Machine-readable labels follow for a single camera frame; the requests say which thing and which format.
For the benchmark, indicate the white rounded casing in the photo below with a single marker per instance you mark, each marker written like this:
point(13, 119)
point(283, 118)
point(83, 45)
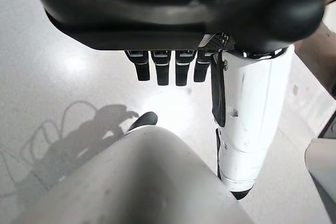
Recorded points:
point(324, 171)

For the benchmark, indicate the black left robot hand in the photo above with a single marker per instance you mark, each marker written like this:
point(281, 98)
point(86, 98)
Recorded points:
point(162, 6)

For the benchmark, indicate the brown furniture edge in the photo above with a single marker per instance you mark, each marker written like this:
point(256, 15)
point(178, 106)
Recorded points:
point(317, 51)

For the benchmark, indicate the black robot foot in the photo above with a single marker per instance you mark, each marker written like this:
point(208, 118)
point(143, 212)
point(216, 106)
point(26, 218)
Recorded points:
point(145, 119)

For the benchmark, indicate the white robot lower leg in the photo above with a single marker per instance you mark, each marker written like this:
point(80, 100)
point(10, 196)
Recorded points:
point(249, 103)

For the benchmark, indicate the dark grey panel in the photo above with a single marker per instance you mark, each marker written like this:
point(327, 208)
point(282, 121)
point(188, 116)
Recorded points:
point(329, 128)

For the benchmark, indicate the white robot thigh shell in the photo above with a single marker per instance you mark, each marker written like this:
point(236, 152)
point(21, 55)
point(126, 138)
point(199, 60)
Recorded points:
point(136, 182)

